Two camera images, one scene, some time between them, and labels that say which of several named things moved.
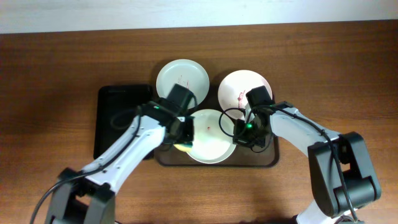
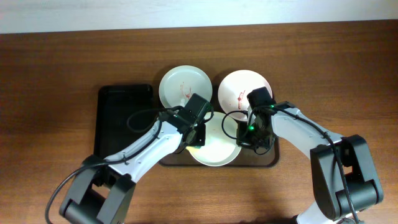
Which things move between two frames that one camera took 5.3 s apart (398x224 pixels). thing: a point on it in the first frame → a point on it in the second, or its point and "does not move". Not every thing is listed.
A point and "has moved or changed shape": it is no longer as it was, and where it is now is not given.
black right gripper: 244,139 does not move
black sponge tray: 117,106 does not move
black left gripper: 185,134 → 199,137
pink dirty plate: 233,88 does not move
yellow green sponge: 183,147 has moved or changed shape
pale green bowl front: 211,145 has moved or changed shape
